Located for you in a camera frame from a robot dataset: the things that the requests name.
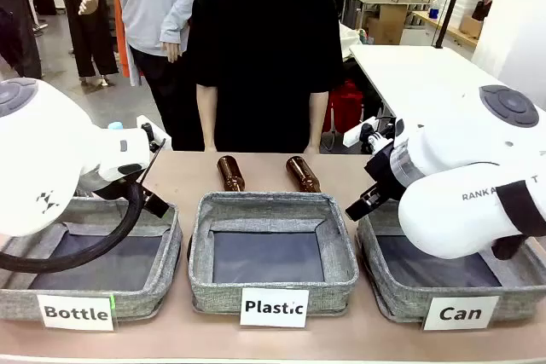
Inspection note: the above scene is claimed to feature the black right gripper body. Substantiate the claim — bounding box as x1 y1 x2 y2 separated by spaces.
363 142 406 203

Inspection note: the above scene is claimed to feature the brown glass bottle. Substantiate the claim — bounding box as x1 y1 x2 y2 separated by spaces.
285 155 322 194
216 154 247 193

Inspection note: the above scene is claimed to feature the person's left forearm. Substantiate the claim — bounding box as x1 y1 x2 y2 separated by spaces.
307 90 330 150

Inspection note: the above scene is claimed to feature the person's right forearm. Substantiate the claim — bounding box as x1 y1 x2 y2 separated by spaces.
195 84 218 150

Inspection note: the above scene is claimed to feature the grey fabric plastic basket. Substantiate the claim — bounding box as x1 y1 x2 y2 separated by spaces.
188 191 360 317

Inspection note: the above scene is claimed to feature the grey fabric can basket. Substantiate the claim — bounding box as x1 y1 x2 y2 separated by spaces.
356 199 546 325

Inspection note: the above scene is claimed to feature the grey fabric bottle basket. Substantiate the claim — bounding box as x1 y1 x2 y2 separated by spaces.
0 196 183 322

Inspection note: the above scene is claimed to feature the white Can label sign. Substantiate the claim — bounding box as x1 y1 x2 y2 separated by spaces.
421 295 500 332

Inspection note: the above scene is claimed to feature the red bag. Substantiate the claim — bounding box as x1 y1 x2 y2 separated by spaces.
322 79 364 135

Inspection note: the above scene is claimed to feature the white background table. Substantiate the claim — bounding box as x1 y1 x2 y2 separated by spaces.
348 43 513 126

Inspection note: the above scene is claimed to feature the white Bottle label sign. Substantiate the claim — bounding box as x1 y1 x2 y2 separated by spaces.
37 293 117 332

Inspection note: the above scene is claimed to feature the white Plastic label sign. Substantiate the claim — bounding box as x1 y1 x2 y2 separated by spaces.
239 287 310 329

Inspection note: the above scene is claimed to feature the brown cardboard box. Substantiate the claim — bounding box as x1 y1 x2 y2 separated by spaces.
367 4 409 45

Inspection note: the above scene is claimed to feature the person in black shirt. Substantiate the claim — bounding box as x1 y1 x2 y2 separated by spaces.
186 0 345 154

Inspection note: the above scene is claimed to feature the orange garment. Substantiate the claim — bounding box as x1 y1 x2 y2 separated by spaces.
102 0 131 79

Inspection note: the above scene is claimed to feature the bystander in dark trousers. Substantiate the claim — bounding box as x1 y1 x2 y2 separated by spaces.
42 0 120 84

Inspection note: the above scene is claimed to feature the black stand pole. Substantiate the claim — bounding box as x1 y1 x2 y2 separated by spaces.
433 0 470 49

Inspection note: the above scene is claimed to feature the stack of white foam boxes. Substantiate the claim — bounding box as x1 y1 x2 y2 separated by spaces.
450 0 490 28

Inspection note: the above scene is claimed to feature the bystander in light blue shirt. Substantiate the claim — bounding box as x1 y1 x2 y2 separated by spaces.
109 0 206 152

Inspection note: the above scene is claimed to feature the bystander in black clothes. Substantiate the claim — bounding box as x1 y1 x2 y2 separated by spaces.
0 0 44 80

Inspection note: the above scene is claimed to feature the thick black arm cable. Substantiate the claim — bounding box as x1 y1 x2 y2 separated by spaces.
0 180 147 274

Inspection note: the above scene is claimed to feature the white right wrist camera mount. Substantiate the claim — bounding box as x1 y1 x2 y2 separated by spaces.
343 118 396 154

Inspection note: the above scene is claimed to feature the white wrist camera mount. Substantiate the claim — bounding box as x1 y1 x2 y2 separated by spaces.
343 118 396 154
136 114 172 153

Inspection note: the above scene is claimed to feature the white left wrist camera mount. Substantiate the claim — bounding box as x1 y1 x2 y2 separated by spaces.
136 114 172 153

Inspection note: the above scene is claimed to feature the black strap on arm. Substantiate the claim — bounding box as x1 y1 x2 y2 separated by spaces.
497 180 546 238

